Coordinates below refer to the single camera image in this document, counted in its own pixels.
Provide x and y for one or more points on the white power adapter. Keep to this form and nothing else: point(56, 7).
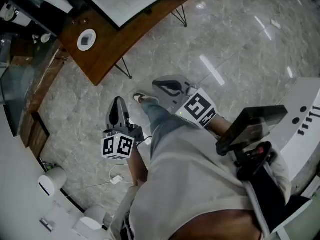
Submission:
point(116, 179)

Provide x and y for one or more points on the black chest-mounted device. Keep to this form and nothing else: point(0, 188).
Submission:
point(250, 124)

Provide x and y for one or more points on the person's gray shirt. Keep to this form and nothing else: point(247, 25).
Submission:
point(187, 179)

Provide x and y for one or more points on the black hairpin table leg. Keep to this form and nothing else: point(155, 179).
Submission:
point(126, 67)
point(184, 16)

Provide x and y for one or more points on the person's right forearm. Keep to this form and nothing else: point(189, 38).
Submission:
point(220, 125)

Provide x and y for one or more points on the person's left shoe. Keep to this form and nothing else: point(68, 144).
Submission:
point(145, 97)

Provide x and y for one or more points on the person's left leg in jeans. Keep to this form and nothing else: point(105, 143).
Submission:
point(157, 119)

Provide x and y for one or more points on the cream caster wheel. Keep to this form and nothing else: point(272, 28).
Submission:
point(10, 13)
point(45, 37)

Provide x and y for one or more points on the white cylinder device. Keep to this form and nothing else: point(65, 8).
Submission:
point(53, 181)
point(96, 215)

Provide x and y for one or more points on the long wooden cabinet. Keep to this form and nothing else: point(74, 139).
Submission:
point(40, 101)

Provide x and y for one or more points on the wooden table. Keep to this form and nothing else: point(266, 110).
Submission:
point(112, 49)

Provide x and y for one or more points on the thin-framed eyeglasses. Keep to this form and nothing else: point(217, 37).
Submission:
point(80, 21)

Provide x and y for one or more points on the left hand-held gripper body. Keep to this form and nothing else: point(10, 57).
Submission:
point(117, 146)

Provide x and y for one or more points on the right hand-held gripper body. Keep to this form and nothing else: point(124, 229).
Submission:
point(197, 106)

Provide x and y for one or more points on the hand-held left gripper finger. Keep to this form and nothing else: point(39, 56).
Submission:
point(124, 116)
point(111, 119)

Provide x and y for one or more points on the glass tank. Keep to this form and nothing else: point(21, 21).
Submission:
point(22, 84)

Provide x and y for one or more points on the white round plate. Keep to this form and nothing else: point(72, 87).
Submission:
point(81, 46)

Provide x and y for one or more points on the person's left forearm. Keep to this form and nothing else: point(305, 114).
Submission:
point(137, 166)

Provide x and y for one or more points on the small silver metal part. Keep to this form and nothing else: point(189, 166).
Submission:
point(47, 224)

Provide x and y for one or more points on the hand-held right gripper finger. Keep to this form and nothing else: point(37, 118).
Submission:
point(167, 97)
point(175, 80)

